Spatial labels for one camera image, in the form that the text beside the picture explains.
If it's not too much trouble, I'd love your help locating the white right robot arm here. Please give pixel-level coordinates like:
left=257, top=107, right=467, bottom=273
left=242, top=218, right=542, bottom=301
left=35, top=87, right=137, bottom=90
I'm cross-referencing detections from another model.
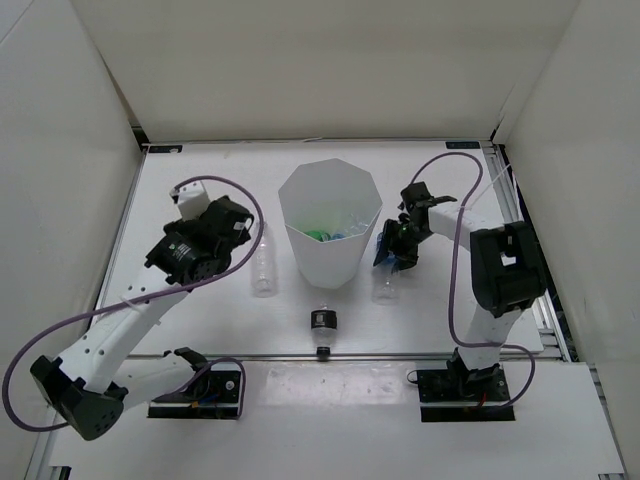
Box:
left=374, top=182, right=546, bottom=400

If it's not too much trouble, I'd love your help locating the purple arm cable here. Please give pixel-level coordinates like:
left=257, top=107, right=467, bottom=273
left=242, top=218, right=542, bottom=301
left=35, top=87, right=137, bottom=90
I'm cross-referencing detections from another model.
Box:
left=409, top=152, right=536, bottom=409
left=1, top=174, right=266, bottom=432

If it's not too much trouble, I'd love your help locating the clear bottle black label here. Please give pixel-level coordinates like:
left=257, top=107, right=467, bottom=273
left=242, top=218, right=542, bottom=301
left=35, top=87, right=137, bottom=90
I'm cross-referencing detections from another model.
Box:
left=310, top=299, right=338, bottom=362

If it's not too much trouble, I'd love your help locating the blue Pocari Sweat bottle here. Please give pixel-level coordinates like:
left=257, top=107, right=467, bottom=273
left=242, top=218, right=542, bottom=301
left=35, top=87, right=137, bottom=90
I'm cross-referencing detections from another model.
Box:
left=372, top=253, right=401, bottom=305

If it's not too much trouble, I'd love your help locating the white octagonal plastic bin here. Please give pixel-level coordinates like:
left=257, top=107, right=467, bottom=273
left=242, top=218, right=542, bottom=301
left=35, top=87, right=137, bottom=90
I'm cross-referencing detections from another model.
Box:
left=278, top=158, right=383, bottom=289

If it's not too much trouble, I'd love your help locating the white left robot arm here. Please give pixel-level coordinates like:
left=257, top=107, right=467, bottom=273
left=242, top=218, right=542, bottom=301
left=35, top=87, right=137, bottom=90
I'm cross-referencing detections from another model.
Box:
left=30, top=196, right=254, bottom=441

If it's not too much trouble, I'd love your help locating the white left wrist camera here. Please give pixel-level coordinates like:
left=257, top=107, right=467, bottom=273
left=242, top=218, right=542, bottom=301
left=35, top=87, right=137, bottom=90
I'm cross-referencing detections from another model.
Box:
left=170, top=181, right=210, bottom=221

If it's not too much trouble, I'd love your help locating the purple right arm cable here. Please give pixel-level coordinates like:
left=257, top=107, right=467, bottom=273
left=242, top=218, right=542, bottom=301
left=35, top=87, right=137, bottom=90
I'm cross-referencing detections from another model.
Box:
left=409, top=152, right=536, bottom=409

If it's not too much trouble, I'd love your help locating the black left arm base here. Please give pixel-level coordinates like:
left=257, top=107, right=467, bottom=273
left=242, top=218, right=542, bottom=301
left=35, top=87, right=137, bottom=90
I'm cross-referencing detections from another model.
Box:
left=147, top=357, right=247, bottom=420

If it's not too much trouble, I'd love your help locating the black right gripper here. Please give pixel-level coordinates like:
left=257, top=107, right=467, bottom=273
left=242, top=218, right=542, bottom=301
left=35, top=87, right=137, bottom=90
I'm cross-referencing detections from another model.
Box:
left=375, top=219, right=432, bottom=274

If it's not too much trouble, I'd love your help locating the clear bottle blue label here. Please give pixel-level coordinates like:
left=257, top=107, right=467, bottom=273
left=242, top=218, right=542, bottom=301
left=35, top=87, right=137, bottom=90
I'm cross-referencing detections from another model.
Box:
left=329, top=211, right=370, bottom=240

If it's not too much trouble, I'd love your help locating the green plastic soda bottle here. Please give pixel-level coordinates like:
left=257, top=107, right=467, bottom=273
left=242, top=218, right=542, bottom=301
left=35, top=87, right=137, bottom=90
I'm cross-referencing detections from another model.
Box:
left=304, top=230, right=332, bottom=242

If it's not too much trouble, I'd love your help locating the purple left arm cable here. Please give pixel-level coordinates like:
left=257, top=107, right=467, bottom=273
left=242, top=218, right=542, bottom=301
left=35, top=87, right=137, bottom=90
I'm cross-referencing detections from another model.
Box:
left=1, top=174, right=266, bottom=432

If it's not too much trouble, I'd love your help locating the aluminium table edge rail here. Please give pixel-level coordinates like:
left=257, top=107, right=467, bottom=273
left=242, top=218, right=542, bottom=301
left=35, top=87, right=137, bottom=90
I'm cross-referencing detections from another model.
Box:
left=127, top=353, right=452, bottom=361

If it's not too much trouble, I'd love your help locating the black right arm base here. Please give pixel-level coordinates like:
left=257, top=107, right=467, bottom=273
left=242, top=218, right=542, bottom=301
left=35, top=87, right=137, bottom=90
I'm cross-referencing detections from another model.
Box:
left=406, top=360, right=516, bottom=424

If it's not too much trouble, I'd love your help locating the clear unlabeled plastic bottle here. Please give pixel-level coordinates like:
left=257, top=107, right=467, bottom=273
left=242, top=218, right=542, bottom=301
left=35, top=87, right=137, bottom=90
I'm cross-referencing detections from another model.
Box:
left=250, top=223, right=278, bottom=298

